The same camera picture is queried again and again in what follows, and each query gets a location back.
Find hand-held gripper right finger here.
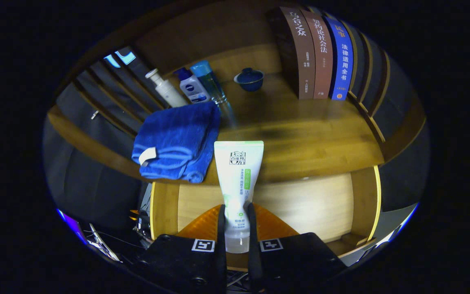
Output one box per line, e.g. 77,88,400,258
245,203,348,292

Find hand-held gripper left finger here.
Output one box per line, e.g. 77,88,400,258
137,204,227,294

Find wooden drawer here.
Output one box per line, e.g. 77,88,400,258
149,165,382,272

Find white facial cleanser tube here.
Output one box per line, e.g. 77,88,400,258
214,141,264,254

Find wooden countertop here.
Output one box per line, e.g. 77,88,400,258
47,73,386,184

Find wooden cabinet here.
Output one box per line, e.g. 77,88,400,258
45,0,428,188

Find folded blue towel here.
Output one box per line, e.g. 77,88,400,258
131,101,222,184

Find small white blue-capped bottle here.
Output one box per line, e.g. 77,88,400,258
177,67,211,103

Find white pump bottle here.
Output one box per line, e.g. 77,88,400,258
145,69,189,108

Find tall teal bottle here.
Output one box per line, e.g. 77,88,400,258
190,60,235,125

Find blue lidded tea bowl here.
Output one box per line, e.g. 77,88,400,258
234,67,265,92

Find dark brown book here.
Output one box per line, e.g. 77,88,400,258
268,6,316,100

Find light brown book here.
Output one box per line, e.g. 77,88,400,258
300,9,333,99

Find blue book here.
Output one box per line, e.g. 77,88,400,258
324,16,354,101

